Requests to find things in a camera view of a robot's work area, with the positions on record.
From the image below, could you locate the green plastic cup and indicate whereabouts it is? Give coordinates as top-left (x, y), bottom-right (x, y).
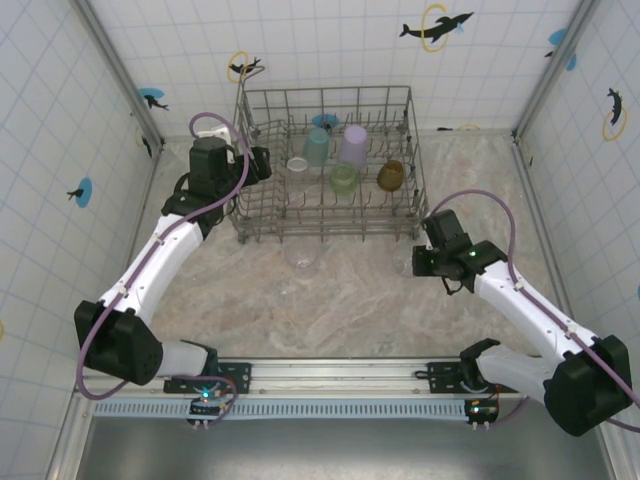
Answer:
top-left (329, 162), bottom-right (359, 197)

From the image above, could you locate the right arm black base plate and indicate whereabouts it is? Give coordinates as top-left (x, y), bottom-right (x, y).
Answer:
top-left (427, 360), bottom-right (501, 396)

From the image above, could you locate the grey wire dish rack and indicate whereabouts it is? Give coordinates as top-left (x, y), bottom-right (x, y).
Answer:
top-left (233, 67), bottom-right (431, 245)

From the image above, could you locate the black fish blue circle sticker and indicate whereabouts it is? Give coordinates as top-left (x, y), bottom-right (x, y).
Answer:
top-left (66, 177), bottom-right (95, 208)

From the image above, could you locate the black seahorse yellow ring sticker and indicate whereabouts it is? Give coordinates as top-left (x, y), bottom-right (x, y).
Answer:
top-left (602, 87), bottom-right (630, 142)

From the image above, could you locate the amber plastic cup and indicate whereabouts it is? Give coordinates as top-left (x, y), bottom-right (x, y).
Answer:
top-left (376, 159), bottom-right (405, 192)

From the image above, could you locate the aluminium corner post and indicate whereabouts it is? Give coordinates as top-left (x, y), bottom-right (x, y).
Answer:
top-left (69, 0), bottom-right (166, 151)
top-left (510, 0), bottom-right (601, 144)

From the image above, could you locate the purple plastic cup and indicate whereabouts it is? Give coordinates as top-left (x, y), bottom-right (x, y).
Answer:
top-left (337, 124), bottom-right (370, 172)

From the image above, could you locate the teal plastic cup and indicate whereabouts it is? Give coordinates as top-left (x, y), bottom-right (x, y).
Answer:
top-left (301, 127), bottom-right (331, 167)

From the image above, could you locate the slotted cable duct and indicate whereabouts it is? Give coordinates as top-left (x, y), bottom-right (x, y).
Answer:
top-left (92, 398), bottom-right (501, 420)

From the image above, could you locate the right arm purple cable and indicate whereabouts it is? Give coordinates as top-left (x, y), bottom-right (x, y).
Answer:
top-left (432, 189), bottom-right (640, 432)

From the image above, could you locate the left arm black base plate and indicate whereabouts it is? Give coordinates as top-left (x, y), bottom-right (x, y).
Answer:
top-left (163, 360), bottom-right (253, 396)

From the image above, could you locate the black shark blue circle sticker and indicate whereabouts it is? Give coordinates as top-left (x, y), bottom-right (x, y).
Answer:
top-left (138, 87), bottom-right (170, 112)

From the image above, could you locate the black seal yellow ring sticker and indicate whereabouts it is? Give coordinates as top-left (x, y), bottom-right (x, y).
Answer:
top-left (227, 49), bottom-right (264, 81)

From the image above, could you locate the black fish yellow ring sticker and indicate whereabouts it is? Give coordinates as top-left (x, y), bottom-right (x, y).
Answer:
top-left (135, 124), bottom-right (154, 159)

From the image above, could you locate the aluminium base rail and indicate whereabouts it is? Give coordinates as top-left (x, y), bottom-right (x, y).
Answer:
top-left (73, 355), bottom-right (621, 400)

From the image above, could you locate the aluminium side rail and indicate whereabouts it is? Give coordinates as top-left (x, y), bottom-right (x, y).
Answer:
top-left (99, 139), bottom-right (169, 359)
top-left (510, 134), bottom-right (589, 359)

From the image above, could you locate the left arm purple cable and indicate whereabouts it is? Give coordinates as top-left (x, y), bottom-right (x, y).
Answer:
top-left (77, 113), bottom-right (251, 429)

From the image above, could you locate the grey metal panel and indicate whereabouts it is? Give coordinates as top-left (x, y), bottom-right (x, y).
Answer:
top-left (74, 399), bottom-right (619, 480)

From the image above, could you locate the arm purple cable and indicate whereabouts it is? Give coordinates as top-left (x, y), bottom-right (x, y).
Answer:
top-left (77, 113), bottom-right (251, 429)
top-left (432, 189), bottom-right (640, 432)

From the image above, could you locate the black dolphin yellow ring sticker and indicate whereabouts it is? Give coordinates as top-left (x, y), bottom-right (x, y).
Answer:
top-left (398, 3), bottom-right (475, 54)

